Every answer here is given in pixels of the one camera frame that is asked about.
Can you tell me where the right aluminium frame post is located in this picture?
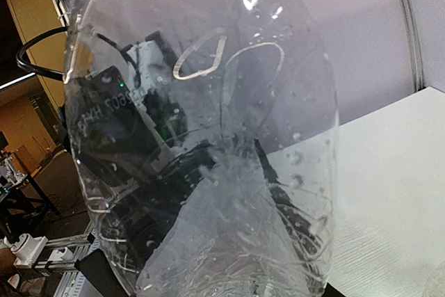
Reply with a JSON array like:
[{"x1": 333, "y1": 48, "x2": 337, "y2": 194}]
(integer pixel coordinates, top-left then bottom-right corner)
[{"x1": 399, "y1": 0, "x2": 426, "y2": 92}]

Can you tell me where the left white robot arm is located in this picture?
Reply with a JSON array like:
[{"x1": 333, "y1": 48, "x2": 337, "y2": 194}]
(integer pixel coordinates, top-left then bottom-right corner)
[{"x1": 65, "y1": 67, "x2": 199, "y2": 271}]

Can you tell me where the clear plastic bottle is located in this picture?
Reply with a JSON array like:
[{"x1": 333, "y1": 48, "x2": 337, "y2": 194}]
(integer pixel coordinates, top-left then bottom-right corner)
[{"x1": 64, "y1": 0, "x2": 339, "y2": 296}]

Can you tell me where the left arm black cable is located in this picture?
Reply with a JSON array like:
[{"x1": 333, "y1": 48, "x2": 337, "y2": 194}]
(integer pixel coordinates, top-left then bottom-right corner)
[{"x1": 15, "y1": 26, "x2": 70, "y2": 83}]

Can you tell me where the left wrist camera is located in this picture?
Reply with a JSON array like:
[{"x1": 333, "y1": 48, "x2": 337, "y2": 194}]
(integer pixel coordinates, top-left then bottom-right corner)
[{"x1": 122, "y1": 31, "x2": 178, "y2": 92}]

